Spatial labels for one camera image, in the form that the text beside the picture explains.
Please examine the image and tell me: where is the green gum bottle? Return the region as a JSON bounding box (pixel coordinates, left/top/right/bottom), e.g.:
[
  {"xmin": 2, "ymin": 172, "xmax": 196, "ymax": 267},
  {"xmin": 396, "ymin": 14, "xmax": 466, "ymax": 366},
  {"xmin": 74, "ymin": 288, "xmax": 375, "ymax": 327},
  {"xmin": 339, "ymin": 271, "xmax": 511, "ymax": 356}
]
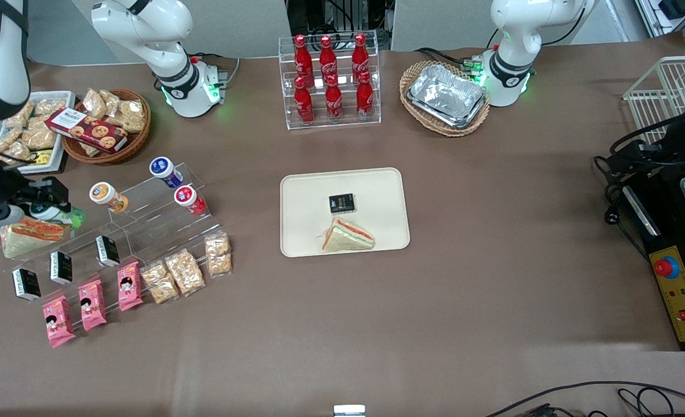
[{"xmin": 30, "ymin": 203, "xmax": 86, "ymax": 230}]

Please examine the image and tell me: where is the orange gum bottle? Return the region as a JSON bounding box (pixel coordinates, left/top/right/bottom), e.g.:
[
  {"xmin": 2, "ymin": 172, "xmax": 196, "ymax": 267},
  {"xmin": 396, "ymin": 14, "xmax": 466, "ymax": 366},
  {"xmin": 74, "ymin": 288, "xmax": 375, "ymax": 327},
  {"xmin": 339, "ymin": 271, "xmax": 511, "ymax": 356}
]
[{"xmin": 89, "ymin": 182, "xmax": 129, "ymax": 214}]

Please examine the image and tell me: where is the white rectangular snack tray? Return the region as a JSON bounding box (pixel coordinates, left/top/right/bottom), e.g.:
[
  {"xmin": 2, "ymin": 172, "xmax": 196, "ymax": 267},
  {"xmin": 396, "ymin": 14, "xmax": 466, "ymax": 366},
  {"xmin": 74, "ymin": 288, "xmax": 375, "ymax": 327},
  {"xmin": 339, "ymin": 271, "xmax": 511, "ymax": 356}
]
[{"xmin": 0, "ymin": 91, "xmax": 76, "ymax": 174}]

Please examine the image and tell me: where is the clear acrylic stepped gum stand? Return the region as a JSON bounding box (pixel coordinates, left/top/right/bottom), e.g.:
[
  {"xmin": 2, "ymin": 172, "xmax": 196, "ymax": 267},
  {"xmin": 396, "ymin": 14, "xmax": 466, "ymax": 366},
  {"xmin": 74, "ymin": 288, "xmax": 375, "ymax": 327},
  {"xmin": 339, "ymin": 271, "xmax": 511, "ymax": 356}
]
[{"xmin": 108, "ymin": 163, "xmax": 221, "ymax": 257}]

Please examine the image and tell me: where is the blue gum bottle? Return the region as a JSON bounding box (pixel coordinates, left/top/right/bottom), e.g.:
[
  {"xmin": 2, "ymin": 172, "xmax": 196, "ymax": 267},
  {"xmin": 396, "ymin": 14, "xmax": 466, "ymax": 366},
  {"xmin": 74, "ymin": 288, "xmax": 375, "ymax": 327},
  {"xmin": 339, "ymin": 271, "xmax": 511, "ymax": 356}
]
[{"xmin": 149, "ymin": 156, "xmax": 184, "ymax": 189}]

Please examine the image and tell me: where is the red gum bottle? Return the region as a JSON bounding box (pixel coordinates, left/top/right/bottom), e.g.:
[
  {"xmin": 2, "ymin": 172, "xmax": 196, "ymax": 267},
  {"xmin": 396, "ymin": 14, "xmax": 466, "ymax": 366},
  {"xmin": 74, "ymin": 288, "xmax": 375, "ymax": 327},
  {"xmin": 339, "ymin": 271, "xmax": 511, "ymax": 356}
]
[{"xmin": 174, "ymin": 185, "xmax": 207, "ymax": 216}]

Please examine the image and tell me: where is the beige plastic tray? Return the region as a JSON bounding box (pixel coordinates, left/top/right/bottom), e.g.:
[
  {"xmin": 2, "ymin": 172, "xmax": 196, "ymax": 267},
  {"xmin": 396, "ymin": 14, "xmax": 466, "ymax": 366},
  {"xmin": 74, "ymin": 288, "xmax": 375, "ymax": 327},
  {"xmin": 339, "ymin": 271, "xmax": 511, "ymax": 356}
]
[{"xmin": 280, "ymin": 167, "xmax": 411, "ymax": 258}]

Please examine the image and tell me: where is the aluminium foil tray stack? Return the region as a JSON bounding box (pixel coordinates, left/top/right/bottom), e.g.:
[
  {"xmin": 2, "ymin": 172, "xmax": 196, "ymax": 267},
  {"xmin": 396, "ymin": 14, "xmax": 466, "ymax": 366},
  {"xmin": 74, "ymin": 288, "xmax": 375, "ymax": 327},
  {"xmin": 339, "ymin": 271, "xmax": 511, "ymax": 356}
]
[{"xmin": 407, "ymin": 64, "xmax": 488, "ymax": 129}]

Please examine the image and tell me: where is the wrapped triangle sandwich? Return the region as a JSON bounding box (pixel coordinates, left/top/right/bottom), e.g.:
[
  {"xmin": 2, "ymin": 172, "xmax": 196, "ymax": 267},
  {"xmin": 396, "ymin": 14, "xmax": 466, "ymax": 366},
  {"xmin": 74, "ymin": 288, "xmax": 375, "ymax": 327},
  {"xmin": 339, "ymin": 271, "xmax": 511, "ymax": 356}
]
[
  {"xmin": 321, "ymin": 217, "xmax": 376, "ymax": 253},
  {"xmin": 0, "ymin": 217, "xmax": 65, "ymax": 259}
]

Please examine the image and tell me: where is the clear puffed snack pack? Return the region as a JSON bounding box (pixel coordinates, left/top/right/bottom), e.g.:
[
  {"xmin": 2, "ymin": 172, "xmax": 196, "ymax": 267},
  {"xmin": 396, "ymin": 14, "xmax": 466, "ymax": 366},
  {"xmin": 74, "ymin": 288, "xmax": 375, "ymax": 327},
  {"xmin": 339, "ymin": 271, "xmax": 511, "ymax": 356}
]
[
  {"xmin": 100, "ymin": 90, "xmax": 123, "ymax": 116},
  {"xmin": 0, "ymin": 127, "xmax": 24, "ymax": 155},
  {"xmin": 21, "ymin": 116, "xmax": 59, "ymax": 151},
  {"xmin": 5, "ymin": 141, "xmax": 31, "ymax": 164},
  {"xmin": 5, "ymin": 102, "xmax": 35, "ymax": 129},
  {"xmin": 111, "ymin": 100, "xmax": 146, "ymax": 133},
  {"xmin": 31, "ymin": 98, "xmax": 68, "ymax": 118},
  {"xmin": 83, "ymin": 88, "xmax": 108, "ymax": 119}
]

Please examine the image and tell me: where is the black and white carton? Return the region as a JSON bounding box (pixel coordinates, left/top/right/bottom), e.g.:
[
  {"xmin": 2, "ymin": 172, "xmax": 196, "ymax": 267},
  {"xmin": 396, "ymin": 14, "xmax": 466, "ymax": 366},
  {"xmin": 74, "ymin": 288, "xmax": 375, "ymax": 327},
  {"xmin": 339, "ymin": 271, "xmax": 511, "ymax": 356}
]
[
  {"xmin": 12, "ymin": 268, "xmax": 42, "ymax": 302},
  {"xmin": 50, "ymin": 250, "xmax": 74, "ymax": 285},
  {"xmin": 96, "ymin": 235, "xmax": 120, "ymax": 268}
]

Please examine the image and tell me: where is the clear acrylic stepped snack stand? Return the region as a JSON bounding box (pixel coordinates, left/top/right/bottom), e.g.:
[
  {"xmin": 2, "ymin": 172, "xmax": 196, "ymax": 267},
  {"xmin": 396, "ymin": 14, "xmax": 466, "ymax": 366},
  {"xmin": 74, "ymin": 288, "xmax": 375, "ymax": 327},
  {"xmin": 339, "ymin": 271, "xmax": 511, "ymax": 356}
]
[{"xmin": 0, "ymin": 211, "xmax": 146, "ymax": 325}]

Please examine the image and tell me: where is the red cookie box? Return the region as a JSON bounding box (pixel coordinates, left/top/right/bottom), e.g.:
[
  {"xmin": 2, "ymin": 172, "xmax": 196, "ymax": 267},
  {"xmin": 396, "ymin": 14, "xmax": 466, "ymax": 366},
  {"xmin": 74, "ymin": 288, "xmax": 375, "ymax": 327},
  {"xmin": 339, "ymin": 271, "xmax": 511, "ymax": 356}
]
[{"xmin": 45, "ymin": 108, "xmax": 129, "ymax": 154}]

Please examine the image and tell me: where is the brown wicker snack basket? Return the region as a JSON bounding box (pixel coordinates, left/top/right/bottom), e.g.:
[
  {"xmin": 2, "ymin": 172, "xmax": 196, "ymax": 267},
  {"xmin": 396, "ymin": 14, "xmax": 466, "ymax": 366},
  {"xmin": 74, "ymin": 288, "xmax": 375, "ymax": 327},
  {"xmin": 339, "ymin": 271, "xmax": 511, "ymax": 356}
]
[{"xmin": 61, "ymin": 89, "xmax": 152, "ymax": 165}]

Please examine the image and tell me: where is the pink snack packet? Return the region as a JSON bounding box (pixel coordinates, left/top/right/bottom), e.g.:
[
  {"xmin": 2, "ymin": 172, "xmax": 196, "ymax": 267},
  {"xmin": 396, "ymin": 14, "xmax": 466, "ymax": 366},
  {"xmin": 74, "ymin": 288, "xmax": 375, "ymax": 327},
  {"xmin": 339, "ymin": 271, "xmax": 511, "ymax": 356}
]
[
  {"xmin": 78, "ymin": 279, "xmax": 108, "ymax": 332},
  {"xmin": 117, "ymin": 261, "xmax": 144, "ymax": 312},
  {"xmin": 42, "ymin": 295, "xmax": 77, "ymax": 349}
]

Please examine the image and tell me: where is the clear peanut brittle pack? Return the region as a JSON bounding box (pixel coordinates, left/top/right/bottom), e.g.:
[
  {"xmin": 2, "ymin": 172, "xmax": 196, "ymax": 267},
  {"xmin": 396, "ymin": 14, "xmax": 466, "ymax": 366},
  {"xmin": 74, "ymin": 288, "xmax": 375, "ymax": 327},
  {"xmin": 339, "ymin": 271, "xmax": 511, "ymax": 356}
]
[
  {"xmin": 141, "ymin": 261, "xmax": 180, "ymax": 305},
  {"xmin": 164, "ymin": 248, "xmax": 206, "ymax": 297},
  {"xmin": 204, "ymin": 232, "xmax": 233, "ymax": 277}
]

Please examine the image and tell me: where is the clear acrylic bottle rack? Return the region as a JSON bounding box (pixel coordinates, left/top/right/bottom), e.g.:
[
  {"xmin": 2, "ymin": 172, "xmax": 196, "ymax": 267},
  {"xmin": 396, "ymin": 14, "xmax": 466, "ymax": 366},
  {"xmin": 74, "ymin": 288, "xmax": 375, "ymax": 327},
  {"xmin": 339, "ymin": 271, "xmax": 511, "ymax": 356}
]
[{"xmin": 278, "ymin": 30, "xmax": 382, "ymax": 130}]

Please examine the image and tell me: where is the red cola bottle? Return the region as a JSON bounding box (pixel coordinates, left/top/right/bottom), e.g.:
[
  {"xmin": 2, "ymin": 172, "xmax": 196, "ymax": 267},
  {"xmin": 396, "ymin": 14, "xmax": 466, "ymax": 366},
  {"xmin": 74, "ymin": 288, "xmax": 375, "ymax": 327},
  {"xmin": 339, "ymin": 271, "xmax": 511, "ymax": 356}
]
[
  {"xmin": 356, "ymin": 71, "xmax": 375, "ymax": 120},
  {"xmin": 294, "ymin": 35, "xmax": 314, "ymax": 87},
  {"xmin": 351, "ymin": 33, "xmax": 371, "ymax": 82},
  {"xmin": 319, "ymin": 35, "xmax": 338, "ymax": 85},
  {"xmin": 325, "ymin": 74, "xmax": 344, "ymax": 122},
  {"xmin": 294, "ymin": 76, "xmax": 315, "ymax": 125}
]

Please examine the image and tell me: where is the light wicker basket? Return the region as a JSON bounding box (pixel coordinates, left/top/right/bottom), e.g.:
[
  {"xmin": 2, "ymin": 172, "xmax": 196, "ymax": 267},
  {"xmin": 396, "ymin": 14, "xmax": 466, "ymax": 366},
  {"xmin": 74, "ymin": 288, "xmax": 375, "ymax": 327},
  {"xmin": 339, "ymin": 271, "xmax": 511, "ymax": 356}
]
[{"xmin": 400, "ymin": 60, "xmax": 491, "ymax": 137}]

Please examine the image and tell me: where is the black machine base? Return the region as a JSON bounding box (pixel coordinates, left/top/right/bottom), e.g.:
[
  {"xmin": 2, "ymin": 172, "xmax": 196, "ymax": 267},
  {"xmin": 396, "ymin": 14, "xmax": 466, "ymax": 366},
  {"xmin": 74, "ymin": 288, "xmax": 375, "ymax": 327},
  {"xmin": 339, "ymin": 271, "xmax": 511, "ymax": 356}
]
[{"xmin": 620, "ymin": 171, "xmax": 685, "ymax": 352}]

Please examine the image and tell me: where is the white arm base cable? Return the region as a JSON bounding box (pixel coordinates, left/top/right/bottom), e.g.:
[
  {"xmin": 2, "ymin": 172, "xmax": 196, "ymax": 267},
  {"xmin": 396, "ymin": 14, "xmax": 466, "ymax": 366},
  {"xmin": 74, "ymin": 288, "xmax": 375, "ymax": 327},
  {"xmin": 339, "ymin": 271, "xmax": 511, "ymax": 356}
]
[{"xmin": 189, "ymin": 52, "xmax": 241, "ymax": 87}]

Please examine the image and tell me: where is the black arm base cable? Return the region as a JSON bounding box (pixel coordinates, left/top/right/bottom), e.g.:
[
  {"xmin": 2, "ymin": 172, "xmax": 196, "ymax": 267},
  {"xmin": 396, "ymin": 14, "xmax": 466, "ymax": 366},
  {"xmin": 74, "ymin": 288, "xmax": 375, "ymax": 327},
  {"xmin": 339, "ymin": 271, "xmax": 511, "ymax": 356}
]
[{"xmin": 415, "ymin": 47, "xmax": 485, "ymax": 73}]

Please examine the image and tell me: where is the long black floor cable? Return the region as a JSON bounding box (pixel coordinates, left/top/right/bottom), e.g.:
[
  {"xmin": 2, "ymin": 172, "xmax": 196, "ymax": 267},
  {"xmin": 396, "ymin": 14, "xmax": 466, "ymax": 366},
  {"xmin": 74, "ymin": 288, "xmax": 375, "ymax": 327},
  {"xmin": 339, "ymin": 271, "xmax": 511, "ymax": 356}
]
[{"xmin": 484, "ymin": 381, "xmax": 685, "ymax": 417}]

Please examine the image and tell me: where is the black cable bundle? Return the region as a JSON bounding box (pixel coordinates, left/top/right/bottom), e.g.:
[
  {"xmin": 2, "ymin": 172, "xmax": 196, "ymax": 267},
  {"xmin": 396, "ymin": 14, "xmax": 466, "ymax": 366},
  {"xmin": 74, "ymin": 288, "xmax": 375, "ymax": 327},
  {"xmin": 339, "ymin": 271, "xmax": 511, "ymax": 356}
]
[{"xmin": 594, "ymin": 101, "xmax": 685, "ymax": 226}]

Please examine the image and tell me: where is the white wire basket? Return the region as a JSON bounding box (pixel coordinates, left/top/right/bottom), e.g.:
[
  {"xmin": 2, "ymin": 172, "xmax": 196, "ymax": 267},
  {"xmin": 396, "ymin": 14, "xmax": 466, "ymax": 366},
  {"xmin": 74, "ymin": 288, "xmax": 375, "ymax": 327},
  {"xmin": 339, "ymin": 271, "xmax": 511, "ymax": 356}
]
[{"xmin": 623, "ymin": 55, "xmax": 685, "ymax": 145}]

